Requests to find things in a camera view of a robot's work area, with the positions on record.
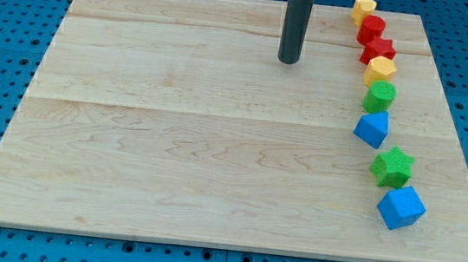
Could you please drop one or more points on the light wooden board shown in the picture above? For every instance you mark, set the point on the light wooden board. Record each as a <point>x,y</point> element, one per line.
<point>173,121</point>

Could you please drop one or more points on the blue pentagon block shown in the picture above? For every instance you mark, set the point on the blue pentagon block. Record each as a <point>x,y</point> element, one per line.
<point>373,128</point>

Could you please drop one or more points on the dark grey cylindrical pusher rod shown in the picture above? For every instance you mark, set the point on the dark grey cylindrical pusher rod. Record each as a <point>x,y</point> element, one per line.
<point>295,25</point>

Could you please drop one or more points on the green cylinder block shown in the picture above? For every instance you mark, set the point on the green cylinder block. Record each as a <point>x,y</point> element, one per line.
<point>379,97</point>

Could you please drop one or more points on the yellow hexagon block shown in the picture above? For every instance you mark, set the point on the yellow hexagon block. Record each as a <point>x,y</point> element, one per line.
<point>379,68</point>

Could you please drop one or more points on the green star block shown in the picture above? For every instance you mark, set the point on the green star block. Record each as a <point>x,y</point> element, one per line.
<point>392,168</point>

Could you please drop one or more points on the red star block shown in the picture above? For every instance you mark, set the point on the red star block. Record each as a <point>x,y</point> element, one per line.
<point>378,46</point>

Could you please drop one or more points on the red cylinder block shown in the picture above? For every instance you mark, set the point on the red cylinder block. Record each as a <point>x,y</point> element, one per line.
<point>371,27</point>

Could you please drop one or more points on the yellow heart block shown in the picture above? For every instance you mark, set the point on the yellow heart block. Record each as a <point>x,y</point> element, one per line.
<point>362,9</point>

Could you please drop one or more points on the blue cube block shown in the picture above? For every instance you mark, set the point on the blue cube block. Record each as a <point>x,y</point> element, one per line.
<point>401,207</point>

